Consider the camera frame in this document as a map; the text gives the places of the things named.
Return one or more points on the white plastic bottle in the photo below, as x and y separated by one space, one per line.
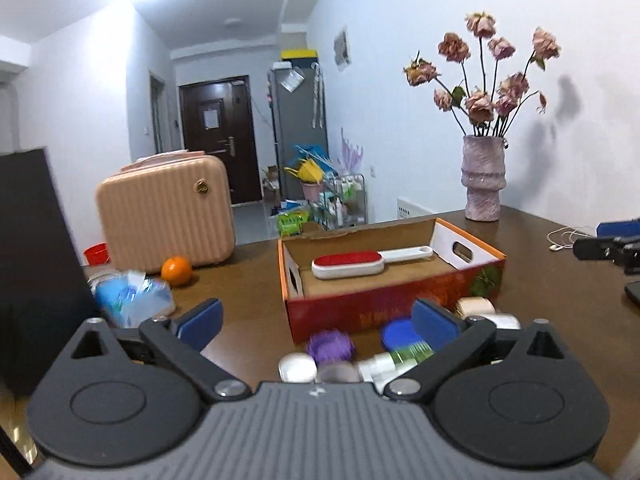
502 321

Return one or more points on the white ribbed lid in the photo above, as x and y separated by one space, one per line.
474 306

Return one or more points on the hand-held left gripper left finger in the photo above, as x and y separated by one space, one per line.
202 321

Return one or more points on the yellow watering can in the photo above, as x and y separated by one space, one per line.
305 170

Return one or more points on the paper notice on door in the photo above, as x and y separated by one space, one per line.
211 118

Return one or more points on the pink ceramic vase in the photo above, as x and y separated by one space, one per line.
482 180

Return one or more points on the dried pink roses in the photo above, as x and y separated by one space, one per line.
482 102

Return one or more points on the orange cardboard box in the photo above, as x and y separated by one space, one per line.
340 312

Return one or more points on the wall electrical panel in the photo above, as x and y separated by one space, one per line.
342 47

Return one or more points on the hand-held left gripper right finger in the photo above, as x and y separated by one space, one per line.
432 325

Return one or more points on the green spray bottle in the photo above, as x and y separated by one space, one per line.
395 360

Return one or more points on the pink bucket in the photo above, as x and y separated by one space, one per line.
312 191

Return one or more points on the blue tissue pack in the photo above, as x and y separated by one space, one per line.
132 297

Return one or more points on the red and white lint brush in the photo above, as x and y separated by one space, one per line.
347 264

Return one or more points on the pink ribbed suitcase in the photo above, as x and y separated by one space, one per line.
165 210

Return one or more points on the white wall outlet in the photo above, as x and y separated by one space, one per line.
373 170

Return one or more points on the small cardboard box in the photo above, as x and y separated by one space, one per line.
272 185

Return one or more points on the black paper bag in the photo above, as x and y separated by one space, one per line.
35 260

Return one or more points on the yellow and black box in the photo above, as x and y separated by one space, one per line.
299 55

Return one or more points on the white rounded case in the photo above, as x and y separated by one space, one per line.
297 367

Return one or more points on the green packet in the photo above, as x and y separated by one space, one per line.
292 222

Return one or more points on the blue round lid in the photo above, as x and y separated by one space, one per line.
395 334

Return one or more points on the purple wall flower decoration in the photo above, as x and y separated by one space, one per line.
350 152

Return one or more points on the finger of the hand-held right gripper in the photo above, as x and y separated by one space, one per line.
597 249
617 229

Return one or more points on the grey side door frame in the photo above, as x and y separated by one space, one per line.
157 115

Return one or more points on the red plastic basin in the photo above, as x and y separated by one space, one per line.
96 254

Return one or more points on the paper sheet on refrigerator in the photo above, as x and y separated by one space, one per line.
291 80

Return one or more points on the purple spiky ball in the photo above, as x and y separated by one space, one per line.
330 346

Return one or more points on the dark brown entrance door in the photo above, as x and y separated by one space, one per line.
220 160

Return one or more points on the grey refrigerator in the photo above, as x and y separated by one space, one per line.
297 130

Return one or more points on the white wall heater panel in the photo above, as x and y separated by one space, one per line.
412 209

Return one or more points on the orange fruit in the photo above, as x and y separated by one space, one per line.
176 272

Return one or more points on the blue clothes hangers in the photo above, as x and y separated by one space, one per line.
312 152

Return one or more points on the round ceiling light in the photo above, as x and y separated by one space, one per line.
233 22

